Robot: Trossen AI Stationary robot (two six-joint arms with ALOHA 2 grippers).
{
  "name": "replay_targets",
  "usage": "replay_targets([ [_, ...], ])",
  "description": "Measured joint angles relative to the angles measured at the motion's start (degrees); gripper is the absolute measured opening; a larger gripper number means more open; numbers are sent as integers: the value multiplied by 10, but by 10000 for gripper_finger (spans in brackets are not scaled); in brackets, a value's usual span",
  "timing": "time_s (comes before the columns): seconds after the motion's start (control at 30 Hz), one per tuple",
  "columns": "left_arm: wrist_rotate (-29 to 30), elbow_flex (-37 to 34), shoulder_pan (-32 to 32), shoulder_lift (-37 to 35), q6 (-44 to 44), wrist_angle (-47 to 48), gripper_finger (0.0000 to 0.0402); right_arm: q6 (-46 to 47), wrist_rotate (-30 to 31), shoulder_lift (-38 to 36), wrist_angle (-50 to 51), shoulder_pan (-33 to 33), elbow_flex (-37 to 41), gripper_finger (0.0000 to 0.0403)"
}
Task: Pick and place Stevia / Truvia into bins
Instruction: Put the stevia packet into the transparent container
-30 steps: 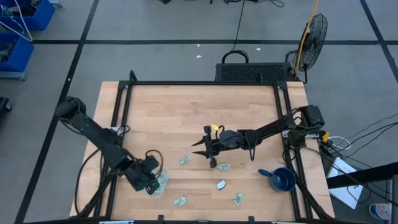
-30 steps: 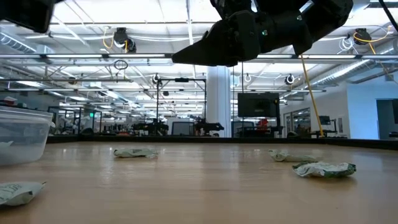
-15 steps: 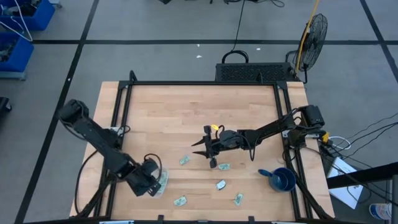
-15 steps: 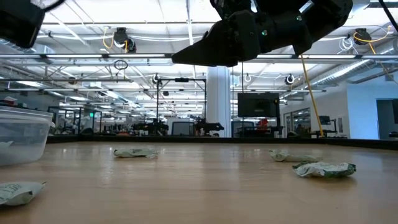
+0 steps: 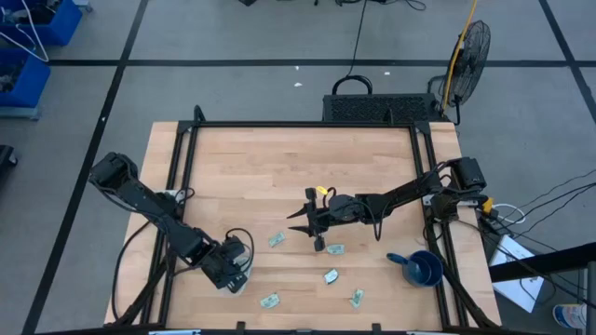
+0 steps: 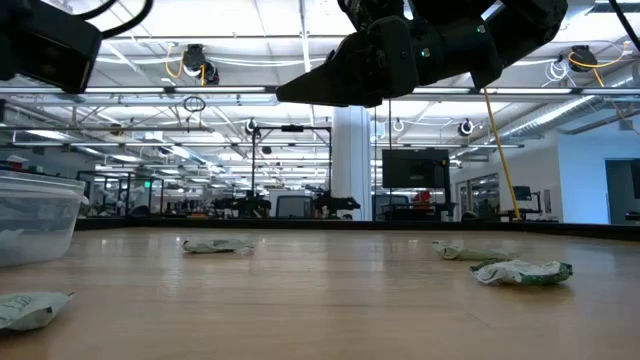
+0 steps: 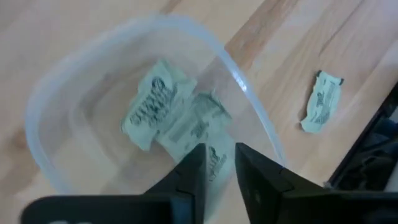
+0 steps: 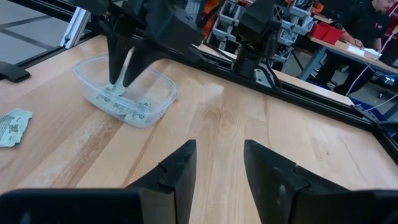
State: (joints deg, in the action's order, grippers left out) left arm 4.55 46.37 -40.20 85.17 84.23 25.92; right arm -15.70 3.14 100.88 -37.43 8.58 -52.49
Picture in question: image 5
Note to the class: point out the black metal table frame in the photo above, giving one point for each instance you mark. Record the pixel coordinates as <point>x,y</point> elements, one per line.
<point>302,124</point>

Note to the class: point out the yellow connector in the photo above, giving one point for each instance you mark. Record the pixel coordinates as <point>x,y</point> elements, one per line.
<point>487,205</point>

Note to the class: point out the yellow gripper tag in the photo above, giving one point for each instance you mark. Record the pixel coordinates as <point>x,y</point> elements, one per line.
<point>321,190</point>

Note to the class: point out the black floor fan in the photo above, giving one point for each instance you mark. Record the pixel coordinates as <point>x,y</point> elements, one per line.
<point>470,60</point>

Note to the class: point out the green white sweetener packet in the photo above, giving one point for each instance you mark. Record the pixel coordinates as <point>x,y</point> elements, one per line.
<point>331,276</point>
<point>357,298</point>
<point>276,239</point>
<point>270,300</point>
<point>335,249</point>

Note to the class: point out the black object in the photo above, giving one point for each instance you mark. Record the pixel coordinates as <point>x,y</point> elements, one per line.
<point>5,156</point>

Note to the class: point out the plastic bottle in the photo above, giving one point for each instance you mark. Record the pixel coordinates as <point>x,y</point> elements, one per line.
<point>570,316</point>

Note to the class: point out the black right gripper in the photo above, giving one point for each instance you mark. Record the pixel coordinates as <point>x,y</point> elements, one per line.
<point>340,209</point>

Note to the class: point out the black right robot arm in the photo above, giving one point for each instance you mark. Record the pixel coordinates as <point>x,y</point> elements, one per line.
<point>405,188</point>

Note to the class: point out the black perforated equipment box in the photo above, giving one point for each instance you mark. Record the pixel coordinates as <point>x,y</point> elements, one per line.
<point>379,108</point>

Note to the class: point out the black beam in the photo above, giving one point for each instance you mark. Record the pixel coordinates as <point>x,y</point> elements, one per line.
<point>540,263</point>

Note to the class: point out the white cardboard box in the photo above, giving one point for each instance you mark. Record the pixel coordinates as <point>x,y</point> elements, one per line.
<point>521,293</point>

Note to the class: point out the clear plastic bag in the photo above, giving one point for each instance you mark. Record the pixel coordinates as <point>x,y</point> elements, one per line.
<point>248,271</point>

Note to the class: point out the blue storage bin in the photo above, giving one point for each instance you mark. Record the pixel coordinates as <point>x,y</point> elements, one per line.
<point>65,23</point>
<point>32,84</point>

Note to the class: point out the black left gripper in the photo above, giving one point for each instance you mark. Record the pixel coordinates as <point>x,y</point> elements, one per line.
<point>223,265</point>

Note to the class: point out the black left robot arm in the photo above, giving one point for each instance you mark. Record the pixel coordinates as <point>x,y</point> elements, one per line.
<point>139,197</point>

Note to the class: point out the blue measuring cup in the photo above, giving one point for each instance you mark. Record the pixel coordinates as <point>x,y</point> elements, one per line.
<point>421,272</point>

